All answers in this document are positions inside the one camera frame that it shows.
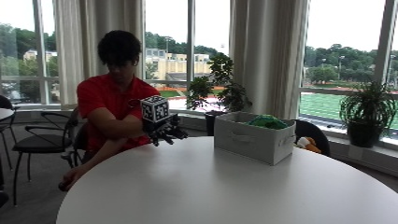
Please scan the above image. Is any white marker cube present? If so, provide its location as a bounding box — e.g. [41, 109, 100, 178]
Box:
[140, 95, 172, 124]

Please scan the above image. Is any black tall plant pot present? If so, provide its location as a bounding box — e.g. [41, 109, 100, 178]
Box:
[203, 109, 230, 137]

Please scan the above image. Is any person in red shirt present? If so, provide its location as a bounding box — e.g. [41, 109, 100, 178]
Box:
[57, 29, 161, 192]

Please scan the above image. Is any tall leafy plant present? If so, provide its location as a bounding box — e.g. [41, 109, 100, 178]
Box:
[184, 51, 254, 114]

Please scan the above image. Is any white fabric storage box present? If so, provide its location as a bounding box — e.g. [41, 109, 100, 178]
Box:
[213, 111, 297, 166]

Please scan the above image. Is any black metal armchair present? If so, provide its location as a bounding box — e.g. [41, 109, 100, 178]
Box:
[0, 94, 21, 172]
[61, 106, 91, 169]
[11, 111, 81, 207]

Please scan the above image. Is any green soft toy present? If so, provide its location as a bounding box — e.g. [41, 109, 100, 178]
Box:
[244, 114, 290, 131]

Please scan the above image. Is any orange and white soft toy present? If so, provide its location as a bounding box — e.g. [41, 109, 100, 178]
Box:
[294, 136, 324, 155]

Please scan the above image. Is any black round-backed chair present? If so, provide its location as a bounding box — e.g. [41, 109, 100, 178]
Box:
[292, 119, 332, 158]

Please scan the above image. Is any white curtain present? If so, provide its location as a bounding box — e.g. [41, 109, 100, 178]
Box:
[52, 0, 147, 110]
[228, 0, 312, 120]

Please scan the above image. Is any small white round table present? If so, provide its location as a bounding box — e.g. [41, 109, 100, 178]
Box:
[0, 106, 16, 123]

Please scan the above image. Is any black wide plant pot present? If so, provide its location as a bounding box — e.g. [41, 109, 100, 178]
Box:
[346, 120, 386, 149]

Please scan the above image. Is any bushy thin-leaved plant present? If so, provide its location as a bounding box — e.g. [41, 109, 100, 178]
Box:
[338, 79, 398, 129]

